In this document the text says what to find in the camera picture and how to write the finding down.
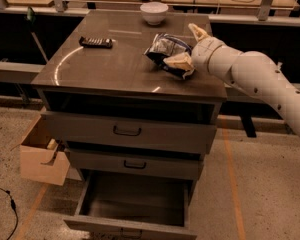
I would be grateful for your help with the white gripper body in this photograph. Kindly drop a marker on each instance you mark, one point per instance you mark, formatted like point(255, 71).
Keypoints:
point(202, 54)

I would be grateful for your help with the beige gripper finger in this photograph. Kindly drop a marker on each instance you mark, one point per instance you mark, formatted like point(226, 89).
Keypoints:
point(198, 33)
point(181, 61)

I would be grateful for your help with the black white snack bag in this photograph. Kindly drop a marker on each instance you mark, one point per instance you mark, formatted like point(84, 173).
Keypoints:
point(165, 45)

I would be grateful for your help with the grey bottom drawer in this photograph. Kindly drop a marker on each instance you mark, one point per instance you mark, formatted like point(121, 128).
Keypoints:
point(119, 206)

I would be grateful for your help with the grey drawer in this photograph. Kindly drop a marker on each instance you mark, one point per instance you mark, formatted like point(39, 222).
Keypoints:
point(135, 164)
point(133, 133)
point(119, 206)

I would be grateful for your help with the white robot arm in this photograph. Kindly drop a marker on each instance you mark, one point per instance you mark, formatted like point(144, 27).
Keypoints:
point(252, 73)

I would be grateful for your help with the grey drawer cabinet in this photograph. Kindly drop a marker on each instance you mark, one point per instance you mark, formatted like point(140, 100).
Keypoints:
point(123, 82)

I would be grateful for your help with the grey middle drawer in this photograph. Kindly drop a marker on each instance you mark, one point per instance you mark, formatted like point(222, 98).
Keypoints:
point(135, 164)

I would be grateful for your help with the grey top drawer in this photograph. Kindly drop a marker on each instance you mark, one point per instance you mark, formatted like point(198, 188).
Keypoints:
point(133, 133)

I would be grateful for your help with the white ceramic bowl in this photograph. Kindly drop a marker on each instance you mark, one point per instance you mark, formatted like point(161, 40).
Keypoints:
point(154, 12)

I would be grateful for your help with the black remote control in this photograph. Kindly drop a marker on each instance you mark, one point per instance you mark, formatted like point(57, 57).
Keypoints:
point(95, 43)

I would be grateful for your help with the cardboard box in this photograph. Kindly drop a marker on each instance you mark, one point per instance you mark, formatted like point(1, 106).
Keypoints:
point(41, 159)

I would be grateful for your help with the grey metal rail shelf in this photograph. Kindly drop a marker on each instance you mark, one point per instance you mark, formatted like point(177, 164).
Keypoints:
point(21, 73)

